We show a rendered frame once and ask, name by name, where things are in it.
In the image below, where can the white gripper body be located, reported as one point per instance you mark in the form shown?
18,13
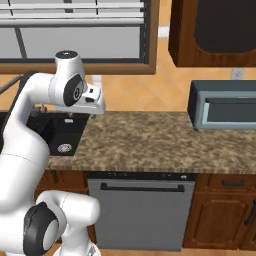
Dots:
93,107

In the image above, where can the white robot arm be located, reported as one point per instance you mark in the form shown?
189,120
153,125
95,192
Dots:
20,153

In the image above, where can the black sink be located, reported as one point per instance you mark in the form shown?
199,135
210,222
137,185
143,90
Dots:
63,133

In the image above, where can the brown cupboard under sink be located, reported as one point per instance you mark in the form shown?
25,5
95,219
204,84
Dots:
63,181

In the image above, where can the grey tap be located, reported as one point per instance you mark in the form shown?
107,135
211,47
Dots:
10,83

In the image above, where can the window with white blinds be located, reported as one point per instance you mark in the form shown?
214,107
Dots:
83,40

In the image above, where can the grey dishwasher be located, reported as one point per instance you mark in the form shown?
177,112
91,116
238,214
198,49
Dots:
140,220

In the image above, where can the dark blue-grey microwave oven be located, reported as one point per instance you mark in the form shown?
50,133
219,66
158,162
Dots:
226,106

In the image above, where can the brown wooden drawer front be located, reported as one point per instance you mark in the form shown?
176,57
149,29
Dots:
213,183

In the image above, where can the brown wooden cupboard door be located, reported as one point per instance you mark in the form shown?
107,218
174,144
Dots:
216,220

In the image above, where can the white wall outlet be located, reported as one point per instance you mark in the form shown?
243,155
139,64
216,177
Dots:
237,73
163,32
96,80

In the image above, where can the brown wall cupboard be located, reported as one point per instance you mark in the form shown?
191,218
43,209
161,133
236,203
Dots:
213,30

